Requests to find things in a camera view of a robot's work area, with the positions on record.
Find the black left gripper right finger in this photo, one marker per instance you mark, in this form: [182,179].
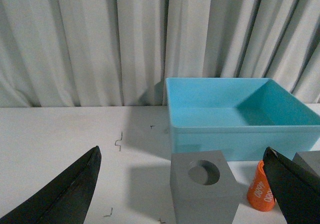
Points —
[296,190]

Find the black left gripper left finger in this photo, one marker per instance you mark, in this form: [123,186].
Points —
[64,200]

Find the gray block with rectangular hole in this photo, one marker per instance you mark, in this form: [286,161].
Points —
[309,160]

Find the gray block with round hole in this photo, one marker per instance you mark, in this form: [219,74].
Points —
[203,188]

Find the light blue plastic box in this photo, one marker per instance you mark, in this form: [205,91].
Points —
[239,116]

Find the orange cylinder with white text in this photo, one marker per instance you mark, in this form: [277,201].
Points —
[259,194]

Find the white pleated curtain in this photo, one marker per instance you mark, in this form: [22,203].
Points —
[70,53]

